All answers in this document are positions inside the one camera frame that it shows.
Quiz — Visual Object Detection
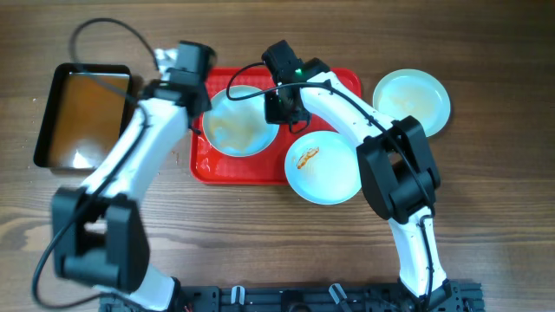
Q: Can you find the light blue plate top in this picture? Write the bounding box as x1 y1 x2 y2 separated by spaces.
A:
202 89 279 158

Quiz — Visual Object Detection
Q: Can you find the light blue plate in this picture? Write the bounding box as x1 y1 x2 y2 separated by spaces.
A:
202 89 279 158
284 131 361 205
372 68 451 137

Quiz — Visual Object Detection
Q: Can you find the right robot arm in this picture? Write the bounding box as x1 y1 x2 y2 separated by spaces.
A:
261 40 447 311

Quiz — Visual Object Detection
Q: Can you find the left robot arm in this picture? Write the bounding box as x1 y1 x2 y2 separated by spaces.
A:
48 42 216 311

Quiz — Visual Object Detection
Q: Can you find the red plastic tray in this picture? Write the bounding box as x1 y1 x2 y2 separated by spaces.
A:
189 67 362 185

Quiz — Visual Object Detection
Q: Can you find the black water tray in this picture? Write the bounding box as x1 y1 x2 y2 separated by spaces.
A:
33 62 132 171

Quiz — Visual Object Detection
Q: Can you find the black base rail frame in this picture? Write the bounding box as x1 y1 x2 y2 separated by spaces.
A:
98 282 485 312

